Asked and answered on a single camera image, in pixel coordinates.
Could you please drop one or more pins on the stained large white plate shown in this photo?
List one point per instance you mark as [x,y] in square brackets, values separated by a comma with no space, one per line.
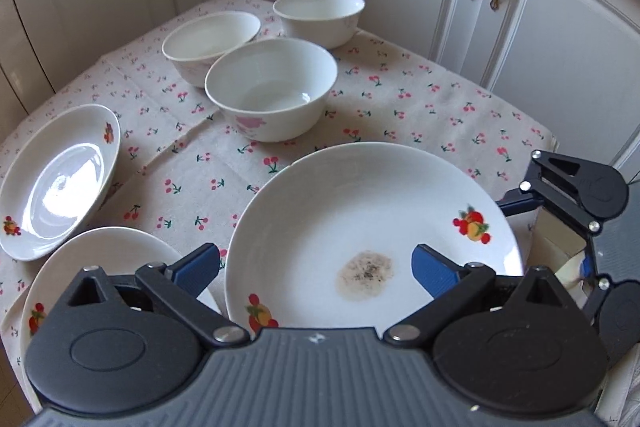
[328,242]

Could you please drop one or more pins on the small deep white plate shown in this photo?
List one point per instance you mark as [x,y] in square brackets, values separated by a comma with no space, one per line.
[58,180]

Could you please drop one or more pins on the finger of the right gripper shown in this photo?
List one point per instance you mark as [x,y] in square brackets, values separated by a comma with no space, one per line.
[515,202]

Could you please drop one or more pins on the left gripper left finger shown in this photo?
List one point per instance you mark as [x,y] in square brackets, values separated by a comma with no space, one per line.
[175,289]

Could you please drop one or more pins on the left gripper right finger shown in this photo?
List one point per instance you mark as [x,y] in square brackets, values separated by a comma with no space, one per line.
[456,290]

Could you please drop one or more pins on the cherry print tablecloth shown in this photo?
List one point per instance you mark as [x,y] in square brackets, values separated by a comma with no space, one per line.
[184,175]

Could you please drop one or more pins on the pink flower white bowl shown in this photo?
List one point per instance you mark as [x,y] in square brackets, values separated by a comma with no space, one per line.
[272,90]

